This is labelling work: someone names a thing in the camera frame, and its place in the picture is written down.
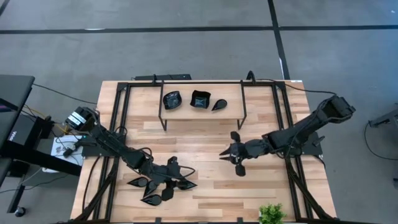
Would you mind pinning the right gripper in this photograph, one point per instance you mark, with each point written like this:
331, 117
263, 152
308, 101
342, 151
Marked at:
241, 151

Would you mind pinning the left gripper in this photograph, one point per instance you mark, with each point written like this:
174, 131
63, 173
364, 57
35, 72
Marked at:
161, 174

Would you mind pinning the black teardrop mini plate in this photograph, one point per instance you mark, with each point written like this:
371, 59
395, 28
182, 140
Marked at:
140, 182
189, 185
220, 104
154, 200
150, 188

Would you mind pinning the black square wavy mini plate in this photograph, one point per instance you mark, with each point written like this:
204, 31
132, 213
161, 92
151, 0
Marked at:
200, 99

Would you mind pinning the black leaf-shaped mini plate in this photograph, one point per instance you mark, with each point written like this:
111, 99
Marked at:
172, 100

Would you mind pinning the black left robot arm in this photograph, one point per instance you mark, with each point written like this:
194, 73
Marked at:
118, 146

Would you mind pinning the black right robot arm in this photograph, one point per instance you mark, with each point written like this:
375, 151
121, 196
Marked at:
311, 124

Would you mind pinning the wooden shelf riser black legs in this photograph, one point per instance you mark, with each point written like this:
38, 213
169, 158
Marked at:
186, 115

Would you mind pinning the small green potted plant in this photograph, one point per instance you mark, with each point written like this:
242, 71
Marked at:
272, 214

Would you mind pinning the white power strip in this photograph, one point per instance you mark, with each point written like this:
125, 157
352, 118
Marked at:
76, 160

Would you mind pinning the black power strip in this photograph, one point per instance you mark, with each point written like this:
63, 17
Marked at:
168, 77

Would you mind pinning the black caster wheel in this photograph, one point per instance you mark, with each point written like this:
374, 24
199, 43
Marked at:
20, 211

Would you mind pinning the black box white lettering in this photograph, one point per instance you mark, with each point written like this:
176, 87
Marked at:
18, 133

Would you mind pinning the grey stand leg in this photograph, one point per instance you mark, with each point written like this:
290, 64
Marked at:
385, 119

